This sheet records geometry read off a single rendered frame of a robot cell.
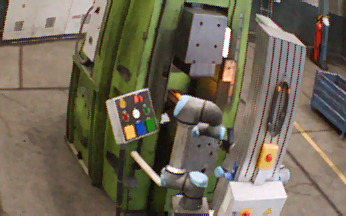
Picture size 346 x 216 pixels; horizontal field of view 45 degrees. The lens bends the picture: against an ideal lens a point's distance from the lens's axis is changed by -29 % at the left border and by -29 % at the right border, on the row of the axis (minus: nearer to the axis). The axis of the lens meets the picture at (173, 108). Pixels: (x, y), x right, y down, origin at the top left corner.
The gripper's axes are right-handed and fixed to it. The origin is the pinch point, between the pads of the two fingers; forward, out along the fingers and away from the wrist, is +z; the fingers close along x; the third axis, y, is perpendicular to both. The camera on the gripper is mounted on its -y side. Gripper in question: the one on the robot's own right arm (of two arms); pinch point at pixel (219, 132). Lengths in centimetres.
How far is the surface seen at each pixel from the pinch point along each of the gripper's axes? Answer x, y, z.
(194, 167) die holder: 4.0, 42.2, 24.8
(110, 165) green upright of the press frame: -43, 65, 73
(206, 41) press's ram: -3, -54, 31
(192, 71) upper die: -10.2, -30.6, 30.7
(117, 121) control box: -71, -7, 9
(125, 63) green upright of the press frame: -38, -19, 79
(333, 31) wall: 766, 14, 526
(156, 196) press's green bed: -15, 78, 39
